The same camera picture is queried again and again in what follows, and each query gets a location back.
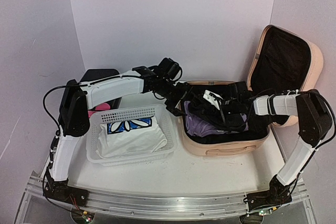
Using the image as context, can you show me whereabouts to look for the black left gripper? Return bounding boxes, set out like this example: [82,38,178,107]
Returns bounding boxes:
[158,79,198,117]

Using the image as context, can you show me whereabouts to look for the pink hard-shell suitcase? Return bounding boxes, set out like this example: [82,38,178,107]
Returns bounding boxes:
[180,25,323,157]

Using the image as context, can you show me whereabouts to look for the white t-shirt blue print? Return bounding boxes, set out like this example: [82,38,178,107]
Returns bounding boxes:
[96,116,167,159]

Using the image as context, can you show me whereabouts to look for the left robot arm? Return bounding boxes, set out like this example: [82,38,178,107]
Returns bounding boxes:
[46,58,192,201]

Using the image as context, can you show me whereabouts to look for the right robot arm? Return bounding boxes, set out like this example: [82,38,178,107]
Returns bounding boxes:
[244,89,335,213]

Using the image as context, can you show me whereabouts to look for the black folded garment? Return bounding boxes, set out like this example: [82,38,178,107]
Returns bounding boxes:
[183,81,269,145]

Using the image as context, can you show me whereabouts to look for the purple garment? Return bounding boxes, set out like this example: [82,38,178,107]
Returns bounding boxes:
[184,101,249,137]

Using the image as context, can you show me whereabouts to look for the white perforated plastic basket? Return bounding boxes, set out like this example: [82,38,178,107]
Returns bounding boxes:
[86,104,177,166]

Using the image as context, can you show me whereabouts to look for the black pink drawer organizer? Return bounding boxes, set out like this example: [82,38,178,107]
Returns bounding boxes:
[80,68,121,116]

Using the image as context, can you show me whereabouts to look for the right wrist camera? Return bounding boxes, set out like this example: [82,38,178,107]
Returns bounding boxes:
[203,90,224,110]

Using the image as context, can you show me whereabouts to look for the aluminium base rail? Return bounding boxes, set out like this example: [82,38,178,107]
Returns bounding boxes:
[14,172,317,223]

